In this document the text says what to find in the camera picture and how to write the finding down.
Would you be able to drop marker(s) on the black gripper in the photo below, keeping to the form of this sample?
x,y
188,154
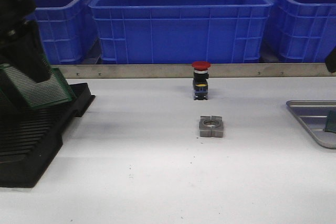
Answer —
x,y
20,40

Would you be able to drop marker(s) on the green perforated circuit board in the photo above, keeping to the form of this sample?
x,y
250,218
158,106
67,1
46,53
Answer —
x,y
23,92
330,125

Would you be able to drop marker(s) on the black slotted board rack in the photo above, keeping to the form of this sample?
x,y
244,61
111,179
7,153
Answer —
x,y
31,140

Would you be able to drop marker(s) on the silver metal tray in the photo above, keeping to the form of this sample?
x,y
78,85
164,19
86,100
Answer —
x,y
311,114

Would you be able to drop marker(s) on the left blue plastic crate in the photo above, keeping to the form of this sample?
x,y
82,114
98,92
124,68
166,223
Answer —
x,y
66,28

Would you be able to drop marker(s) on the blue plastic crate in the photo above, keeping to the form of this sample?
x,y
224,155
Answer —
x,y
180,31
301,30
66,28

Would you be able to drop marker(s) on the red emergency stop button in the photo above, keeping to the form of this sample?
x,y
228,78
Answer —
x,y
200,85

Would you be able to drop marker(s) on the centre blue plastic crate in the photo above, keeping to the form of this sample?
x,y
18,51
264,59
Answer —
x,y
180,31

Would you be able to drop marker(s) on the grey metal clamp block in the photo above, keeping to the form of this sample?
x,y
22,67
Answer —
x,y
211,126

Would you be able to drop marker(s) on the right blue plastic crate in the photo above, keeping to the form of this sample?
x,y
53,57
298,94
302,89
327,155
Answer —
x,y
301,30

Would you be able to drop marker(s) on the dark object at right edge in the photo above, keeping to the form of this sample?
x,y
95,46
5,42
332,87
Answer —
x,y
330,61

